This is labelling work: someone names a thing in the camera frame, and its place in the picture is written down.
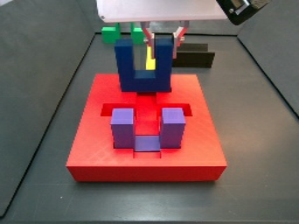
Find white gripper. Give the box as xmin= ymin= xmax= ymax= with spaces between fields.
xmin=96 ymin=0 xmax=227 ymax=59

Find blue U-shaped block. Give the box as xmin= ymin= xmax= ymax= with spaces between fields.
xmin=115 ymin=38 xmax=173 ymax=93

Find black fixture stand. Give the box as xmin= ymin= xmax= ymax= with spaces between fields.
xmin=172 ymin=43 xmax=215 ymax=68

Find yellow long bar block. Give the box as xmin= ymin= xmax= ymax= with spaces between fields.
xmin=145 ymin=46 xmax=155 ymax=70

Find green stepped arch block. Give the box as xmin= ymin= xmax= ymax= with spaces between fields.
xmin=101 ymin=23 xmax=145 ymax=44

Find purple U-shaped block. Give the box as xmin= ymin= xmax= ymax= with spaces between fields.
xmin=109 ymin=108 xmax=185 ymax=152

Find red base block with slots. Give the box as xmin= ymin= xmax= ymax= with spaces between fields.
xmin=67 ymin=74 xmax=227 ymax=182

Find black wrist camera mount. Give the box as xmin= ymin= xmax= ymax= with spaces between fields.
xmin=216 ymin=0 xmax=271 ymax=25

